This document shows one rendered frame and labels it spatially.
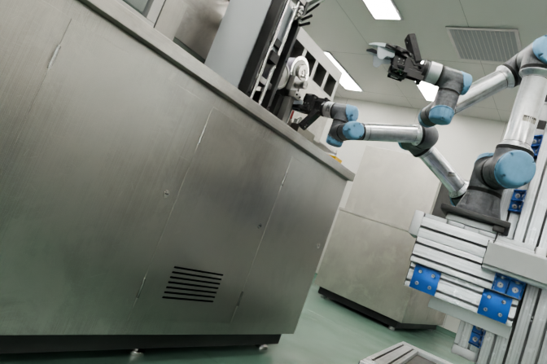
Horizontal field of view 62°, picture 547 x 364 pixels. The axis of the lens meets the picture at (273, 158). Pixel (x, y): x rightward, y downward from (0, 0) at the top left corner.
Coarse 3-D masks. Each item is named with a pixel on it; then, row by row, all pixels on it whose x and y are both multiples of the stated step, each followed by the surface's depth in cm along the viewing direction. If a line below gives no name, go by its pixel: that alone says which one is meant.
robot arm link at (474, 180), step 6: (480, 156) 164; (486, 156) 162; (480, 162) 162; (474, 168) 165; (480, 168) 159; (474, 174) 163; (480, 174) 159; (474, 180) 162; (480, 180) 160; (480, 186) 159; (486, 186) 159; (498, 192) 159
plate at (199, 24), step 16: (192, 0) 198; (208, 0) 205; (224, 0) 212; (192, 16) 200; (208, 16) 207; (192, 32) 202; (208, 32) 209; (192, 48) 204; (208, 48) 211; (320, 96) 294; (320, 128) 302
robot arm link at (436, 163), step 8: (400, 144) 214; (408, 144) 209; (416, 152) 210; (424, 152) 209; (432, 152) 210; (424, 160) 213; (432, 160) 211; (440, 160) 212; (432, 168) 213; (440, 168) 212; (448, 168) 213; (440, 176) 214; (448, 176) 213; (456, 176) 214; (448, 184) 215; (456, 184) 214; (464, 184) 215; (456, 192) 216; (464, 192) 214; (456, 200) 218
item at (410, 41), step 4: (408, 36) 158; (412, 36) 158; (408, 40) 158; (412, 40) 157; (416, 40) 157; (408, 44) 159; (412, 44) 157; (416, 44) 157; (408, 48) 160; (412, 48) 156; (416, 48) 156; (412, 52) 157; (416, 52) 156; (416, 56) 156; (420, 56) 156; (416, 60) 155; (420, 60) 155
